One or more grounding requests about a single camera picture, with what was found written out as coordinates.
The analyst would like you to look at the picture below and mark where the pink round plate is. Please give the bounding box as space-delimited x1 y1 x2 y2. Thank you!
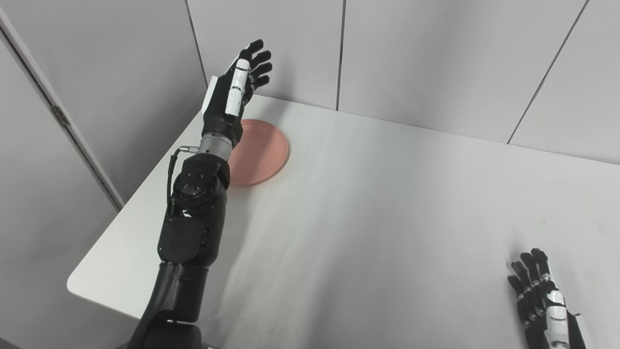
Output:
227 119 290 188

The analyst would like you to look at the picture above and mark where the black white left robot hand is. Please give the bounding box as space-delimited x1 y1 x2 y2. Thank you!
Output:
201 39 273 149

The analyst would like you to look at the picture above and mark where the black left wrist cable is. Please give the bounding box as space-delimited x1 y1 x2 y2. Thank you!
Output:
166 145 200 217

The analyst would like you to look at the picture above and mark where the grey metal panel hinge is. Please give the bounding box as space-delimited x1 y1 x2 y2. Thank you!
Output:
51 104 73 127

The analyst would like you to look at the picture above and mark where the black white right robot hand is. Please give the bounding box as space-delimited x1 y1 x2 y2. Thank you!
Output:
507 248 594 349

